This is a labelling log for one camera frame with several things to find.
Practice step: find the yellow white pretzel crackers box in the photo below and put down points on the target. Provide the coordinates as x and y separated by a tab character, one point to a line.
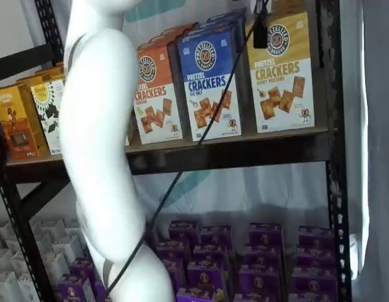
282	94
282	9

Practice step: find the white carton box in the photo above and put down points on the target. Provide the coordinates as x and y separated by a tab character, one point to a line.
73	231
68	255
2	261
57	272
4	287
0	231
49	231
24	291

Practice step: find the wooden shelf board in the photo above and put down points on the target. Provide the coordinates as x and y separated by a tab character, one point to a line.
250	136

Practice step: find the orange white pretzel crackers box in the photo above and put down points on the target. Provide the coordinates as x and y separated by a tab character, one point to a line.
181	29
156	104
164	38

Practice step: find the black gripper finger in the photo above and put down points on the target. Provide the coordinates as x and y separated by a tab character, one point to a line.
260	34

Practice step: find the dark metal wooden shelf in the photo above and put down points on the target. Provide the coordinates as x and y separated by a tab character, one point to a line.
244	188

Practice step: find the purple Annie's box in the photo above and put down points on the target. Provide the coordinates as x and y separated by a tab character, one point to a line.
314	281
313	298
183	231
202	296
215	236
316	237
100	291
266	234
173	251
315	258
177	272
206	277
210	254
263	255
75	289
259	280
255	298
83	270

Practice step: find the brown orange snack box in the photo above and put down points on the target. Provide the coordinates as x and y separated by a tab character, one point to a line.
15	126
27	80

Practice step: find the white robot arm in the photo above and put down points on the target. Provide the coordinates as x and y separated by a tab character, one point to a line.
96	126

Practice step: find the Simple Mills sweet thins box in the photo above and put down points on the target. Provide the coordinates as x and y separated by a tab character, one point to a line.
43	132
49	70

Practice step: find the blue white pretzel crackers box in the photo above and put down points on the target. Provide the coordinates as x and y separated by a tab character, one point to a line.
232	15
206	63
213	27

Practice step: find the black metal rack frame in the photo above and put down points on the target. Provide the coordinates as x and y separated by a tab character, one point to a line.
244	154

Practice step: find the white fabric curtain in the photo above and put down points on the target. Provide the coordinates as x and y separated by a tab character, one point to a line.
373	157

